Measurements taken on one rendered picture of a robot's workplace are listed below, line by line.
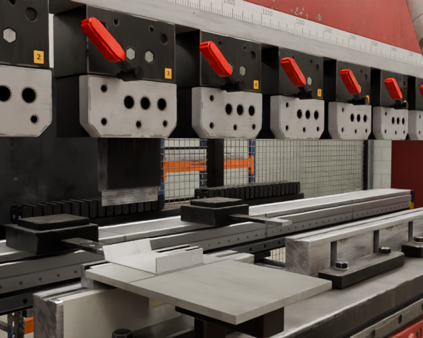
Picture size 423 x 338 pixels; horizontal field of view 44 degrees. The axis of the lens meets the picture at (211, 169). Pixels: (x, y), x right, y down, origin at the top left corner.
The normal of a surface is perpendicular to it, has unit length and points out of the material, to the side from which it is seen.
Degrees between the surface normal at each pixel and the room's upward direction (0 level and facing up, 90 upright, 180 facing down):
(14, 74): 90
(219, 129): 90
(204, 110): 90
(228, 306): 0
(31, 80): 90
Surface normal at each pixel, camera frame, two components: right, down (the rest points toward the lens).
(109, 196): 0.73, 0.04
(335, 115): -0.69, 0.04
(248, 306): 0.00, -1.00
